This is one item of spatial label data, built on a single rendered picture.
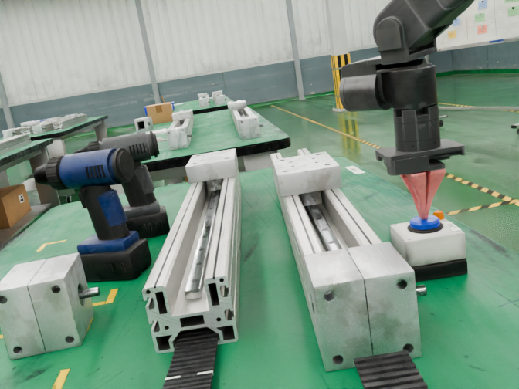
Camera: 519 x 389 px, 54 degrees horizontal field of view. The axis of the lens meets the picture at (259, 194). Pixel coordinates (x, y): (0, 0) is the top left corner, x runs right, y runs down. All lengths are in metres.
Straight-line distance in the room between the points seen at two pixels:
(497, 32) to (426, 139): 5.50
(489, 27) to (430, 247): 5.59
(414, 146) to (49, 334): 0.52
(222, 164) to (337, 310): 0.68
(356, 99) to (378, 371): 0.38
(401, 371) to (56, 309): 0.43
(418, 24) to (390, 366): 0.38
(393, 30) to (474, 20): 5.71
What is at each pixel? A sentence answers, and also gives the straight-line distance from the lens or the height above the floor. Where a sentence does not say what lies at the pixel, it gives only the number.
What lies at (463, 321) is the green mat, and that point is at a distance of 0.64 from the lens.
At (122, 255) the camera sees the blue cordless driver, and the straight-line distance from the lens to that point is 0.89.
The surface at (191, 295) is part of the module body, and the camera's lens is 0.66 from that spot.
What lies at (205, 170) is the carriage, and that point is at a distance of 1.15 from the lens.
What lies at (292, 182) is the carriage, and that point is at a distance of 0.90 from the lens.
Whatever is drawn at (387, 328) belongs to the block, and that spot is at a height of 0.82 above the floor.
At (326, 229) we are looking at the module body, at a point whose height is 0.84.
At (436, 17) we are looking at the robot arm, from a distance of 0.65.
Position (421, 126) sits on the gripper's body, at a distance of 0.69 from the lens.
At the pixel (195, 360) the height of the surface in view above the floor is 0.79.
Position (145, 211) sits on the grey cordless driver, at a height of 0.84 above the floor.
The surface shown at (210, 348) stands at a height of 0.79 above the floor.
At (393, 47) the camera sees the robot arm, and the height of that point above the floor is 1.09.
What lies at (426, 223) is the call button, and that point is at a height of 0.85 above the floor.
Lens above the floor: 1.09
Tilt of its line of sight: 14 degrees down
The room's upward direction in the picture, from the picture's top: 9 degrees counter-clockwise
